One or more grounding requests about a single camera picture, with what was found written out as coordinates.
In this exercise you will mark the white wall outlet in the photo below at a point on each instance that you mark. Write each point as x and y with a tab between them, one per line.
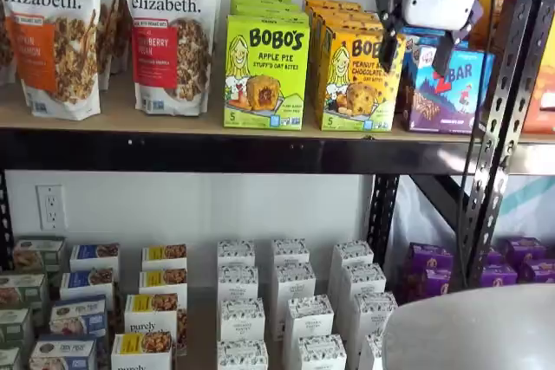
52	207

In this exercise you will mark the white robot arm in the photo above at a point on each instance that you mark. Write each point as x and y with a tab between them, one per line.
472	331

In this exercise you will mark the orange brown cardboard box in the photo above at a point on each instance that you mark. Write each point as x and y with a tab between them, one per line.
494	19

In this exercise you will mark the white granola bag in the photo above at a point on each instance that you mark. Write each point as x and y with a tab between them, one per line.
106	40

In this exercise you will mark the orange Bobo's oat bites box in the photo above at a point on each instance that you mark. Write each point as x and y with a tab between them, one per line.
338	11
347	20
360	97
329	2

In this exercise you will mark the blue white granola box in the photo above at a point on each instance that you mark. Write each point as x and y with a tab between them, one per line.
93	255
60	355
86	283
78	316

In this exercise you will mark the blue purple Zbar box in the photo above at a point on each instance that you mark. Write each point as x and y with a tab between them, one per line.
422	30
451	101
422	42

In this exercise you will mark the granola bag red label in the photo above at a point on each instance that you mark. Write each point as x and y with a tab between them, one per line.
171	40

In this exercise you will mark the black metal shelf rack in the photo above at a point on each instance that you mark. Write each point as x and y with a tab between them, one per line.
217	153
537	157

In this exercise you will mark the white patterned pantry box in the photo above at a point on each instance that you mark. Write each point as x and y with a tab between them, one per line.
363	281
242	320
236	253
237	283
290	252
308	320
374	318
370	355
353	253
321	355
242	357
295	283

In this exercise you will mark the large orange box woman print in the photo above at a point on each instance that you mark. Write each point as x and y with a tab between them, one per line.
542	92

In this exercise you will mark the white box yellow label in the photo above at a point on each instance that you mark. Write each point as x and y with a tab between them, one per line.
139	355
165	255
149	313
162	281

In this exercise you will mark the translucent plastic sheet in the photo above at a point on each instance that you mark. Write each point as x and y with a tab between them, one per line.
533	214

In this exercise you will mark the white small cartons group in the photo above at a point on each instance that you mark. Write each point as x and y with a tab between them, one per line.
204	322

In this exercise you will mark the purple snack box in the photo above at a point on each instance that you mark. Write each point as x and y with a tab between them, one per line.
498	275
431	255
537	270
524	248
427	285
493	256

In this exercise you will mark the granola bag orange label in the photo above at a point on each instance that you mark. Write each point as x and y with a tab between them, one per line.
52	40

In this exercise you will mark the green granola box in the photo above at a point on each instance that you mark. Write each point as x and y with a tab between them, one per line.
39	253
15	331
8	361
21	292

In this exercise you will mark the green Bobo's oat bites box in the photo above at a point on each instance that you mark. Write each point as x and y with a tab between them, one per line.
264	1
266	79
269	10

